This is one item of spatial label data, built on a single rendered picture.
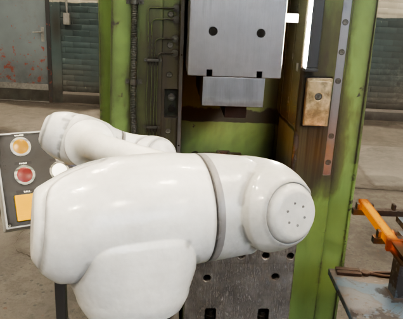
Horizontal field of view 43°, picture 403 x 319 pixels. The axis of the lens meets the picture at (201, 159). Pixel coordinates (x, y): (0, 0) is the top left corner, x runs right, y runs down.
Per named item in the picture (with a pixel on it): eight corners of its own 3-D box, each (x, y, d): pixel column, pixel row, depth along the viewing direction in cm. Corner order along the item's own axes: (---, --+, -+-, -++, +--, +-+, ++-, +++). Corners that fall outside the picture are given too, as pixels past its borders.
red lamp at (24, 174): (31, 183, 148) (31, 169, 147) (15, 183, 148) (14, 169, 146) (34, 180, 151) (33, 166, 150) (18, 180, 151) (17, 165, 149)
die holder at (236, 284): (287, 329, 186) (300, 216, 173) (182, 328, 184) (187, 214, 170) (262, 256, 239) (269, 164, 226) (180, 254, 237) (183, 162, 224)
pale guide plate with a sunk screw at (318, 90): (327, 126, 183) (333, 78, 178) (302, 125, 182) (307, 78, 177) (326, 125, 185) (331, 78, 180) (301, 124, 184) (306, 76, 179)
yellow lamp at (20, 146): (27, 155, 149) (26, 140, 148) (11, 154, 149) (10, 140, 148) (30, 152, 152) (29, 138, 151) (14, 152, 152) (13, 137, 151)
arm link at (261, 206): (265, 143, 74) (174, 149, 69) (340, 152, 57) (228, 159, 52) (266, 233, 75) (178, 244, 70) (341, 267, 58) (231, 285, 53)
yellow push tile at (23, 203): (45, 217, 148) (41, 191, 149) (18, 221, 144) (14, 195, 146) (44, 218, 149) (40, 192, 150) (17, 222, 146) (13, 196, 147)
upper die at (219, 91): (262, 107, 167) (265, 78, 164) (201, 105, 166) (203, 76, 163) (245, 86, 207) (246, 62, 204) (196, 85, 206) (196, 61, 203)
